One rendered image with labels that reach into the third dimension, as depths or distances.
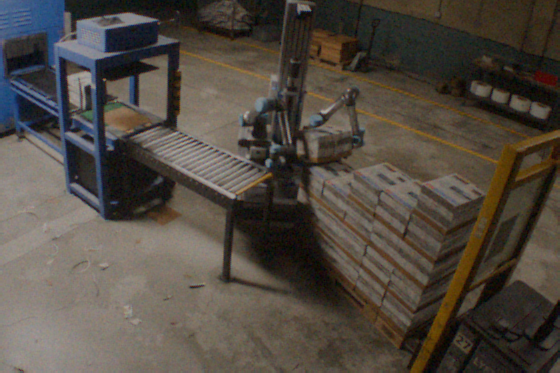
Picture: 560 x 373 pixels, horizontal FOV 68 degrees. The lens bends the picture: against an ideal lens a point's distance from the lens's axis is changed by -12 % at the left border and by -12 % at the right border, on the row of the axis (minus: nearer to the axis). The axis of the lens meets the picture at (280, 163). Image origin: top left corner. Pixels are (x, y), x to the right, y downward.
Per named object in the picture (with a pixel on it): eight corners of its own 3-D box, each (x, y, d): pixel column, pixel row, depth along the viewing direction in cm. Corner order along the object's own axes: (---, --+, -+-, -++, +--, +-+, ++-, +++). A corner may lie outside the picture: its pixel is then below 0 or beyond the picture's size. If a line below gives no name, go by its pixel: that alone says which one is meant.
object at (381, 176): (387, 163, 354) (387, 162, 354) (413, 181, 334) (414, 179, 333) (352, 172, 335) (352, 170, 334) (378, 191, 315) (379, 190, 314)
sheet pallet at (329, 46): (358, 64, 1010) (363, 40, 983) (341, 70, 947) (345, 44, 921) (312, 51, 1065) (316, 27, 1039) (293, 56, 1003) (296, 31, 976)
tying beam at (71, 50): (180, 51, 421) (180, 41, 417) (95, 71, 350) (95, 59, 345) (135, 37, 452) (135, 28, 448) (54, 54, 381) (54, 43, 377)
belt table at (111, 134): (166, 128, 445) (167, 119, 440) (113, 149, 396) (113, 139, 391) (123, 108, 477) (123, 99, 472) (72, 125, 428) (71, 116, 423)
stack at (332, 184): (322, 232, 446) (337, 155, 407) (406, 307, 363) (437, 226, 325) (289, 243, 425) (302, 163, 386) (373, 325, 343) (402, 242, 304)
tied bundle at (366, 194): (382, 187, 367) (388, 162, 356) (408, 206, 346) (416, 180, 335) (347, 197, 347) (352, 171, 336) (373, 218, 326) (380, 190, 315)
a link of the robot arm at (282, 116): (281, 98, 391) (292, 155, 387) (270, 98, 386) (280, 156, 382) (288, 94, 381) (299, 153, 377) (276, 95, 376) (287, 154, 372)
